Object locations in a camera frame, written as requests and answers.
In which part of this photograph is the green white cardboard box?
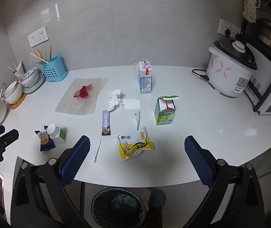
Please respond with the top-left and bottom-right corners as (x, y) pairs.
(154, 95), (179, 126)

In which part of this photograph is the person's leg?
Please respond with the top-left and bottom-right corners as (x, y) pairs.
(145, 190), (167, 228)

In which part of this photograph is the white cup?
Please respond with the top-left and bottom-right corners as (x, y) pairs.
(14, 61), (25, 79)

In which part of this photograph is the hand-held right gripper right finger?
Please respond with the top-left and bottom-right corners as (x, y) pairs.
(184, 135), (265, 228)

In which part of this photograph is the clear bubble wrap sheet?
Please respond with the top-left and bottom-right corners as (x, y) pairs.
(55, 77), (109, 116)

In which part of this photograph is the purple sachet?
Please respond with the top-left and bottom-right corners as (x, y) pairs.
(101, 110), (111, 136)

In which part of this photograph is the stack of patterned plates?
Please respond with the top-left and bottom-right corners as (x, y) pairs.
(22, 72), (46, 94)

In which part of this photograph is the black power cord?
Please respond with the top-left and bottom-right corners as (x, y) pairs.
(192, 69), (210, 81)

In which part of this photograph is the red mesh net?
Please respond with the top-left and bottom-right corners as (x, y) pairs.
(73, 84), (95, 99)

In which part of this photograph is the blue white milk carton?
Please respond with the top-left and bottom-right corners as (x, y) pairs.
(134, 58), (153, 94)

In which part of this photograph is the white flowered rice cooker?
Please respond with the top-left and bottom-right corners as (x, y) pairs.
(206, 39), (258, 98)

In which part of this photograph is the black kitchen rack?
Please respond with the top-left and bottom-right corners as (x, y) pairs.
(241, 0), (271, 112)

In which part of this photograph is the wooden trivet mat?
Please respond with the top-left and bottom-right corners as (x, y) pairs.
(10, 93), (28, 110)

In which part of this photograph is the clear plastic bag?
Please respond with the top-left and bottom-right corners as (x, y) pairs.
(85, 138), (102, 163)

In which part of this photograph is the bunch of wooden chopsticks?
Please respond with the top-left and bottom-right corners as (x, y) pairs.
(30, 44), (53, 64)

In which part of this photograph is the beige hanging cloth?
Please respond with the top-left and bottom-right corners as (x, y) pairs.
(242, 0), (261, 23)

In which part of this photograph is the blue plastic utensil holder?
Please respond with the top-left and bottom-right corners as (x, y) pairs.
(38, 55), (69, 82)

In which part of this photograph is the black mesh trash bin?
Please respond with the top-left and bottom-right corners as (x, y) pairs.
(91, 187), (148, 228)

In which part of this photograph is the white socket with black plug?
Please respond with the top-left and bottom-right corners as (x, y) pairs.
(218, 18), (242, 38)

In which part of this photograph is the white ceramic bowl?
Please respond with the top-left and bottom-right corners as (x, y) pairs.
(3, 81), (24, 104)

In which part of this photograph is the blue patterned bowl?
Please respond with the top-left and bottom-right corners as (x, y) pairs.
(20, 67), (39, 87)

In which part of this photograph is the dark blue snack packet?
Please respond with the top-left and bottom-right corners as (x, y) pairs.
(34, 125), (56, 152)

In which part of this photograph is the white tissue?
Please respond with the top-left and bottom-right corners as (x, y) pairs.
(107, 89), (126, 112)

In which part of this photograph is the white plastic bottle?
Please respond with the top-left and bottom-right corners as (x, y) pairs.
(47, 124), (67, 144)

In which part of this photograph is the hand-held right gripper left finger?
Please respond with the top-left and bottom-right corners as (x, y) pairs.
(9, 135), (91, 228)

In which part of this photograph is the yellow snack bag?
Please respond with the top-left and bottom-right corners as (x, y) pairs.
(118, 127), (155, 161)

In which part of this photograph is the white paper piece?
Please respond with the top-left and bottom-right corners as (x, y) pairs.
(121, 98), (141, 110)

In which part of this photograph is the white wall socket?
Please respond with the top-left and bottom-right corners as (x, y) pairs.
(36, 26), (49, 42)
(28, 32), (39, 48)

